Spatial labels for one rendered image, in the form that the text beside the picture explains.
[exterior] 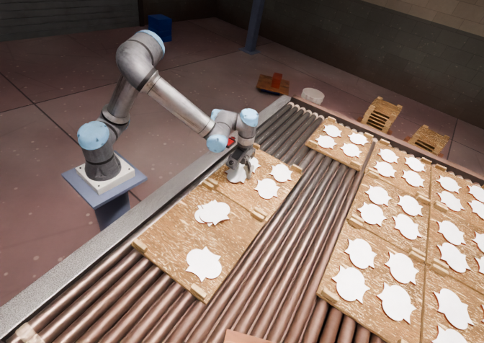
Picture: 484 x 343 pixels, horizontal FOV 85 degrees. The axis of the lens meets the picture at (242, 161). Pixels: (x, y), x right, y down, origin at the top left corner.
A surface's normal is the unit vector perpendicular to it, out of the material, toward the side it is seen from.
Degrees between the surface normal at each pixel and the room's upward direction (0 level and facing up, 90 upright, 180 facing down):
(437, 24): 90
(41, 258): 0
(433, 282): 0
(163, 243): 0
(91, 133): 10
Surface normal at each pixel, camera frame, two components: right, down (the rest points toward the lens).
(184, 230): 0.17, -0.74
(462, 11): -0.62, 0.44
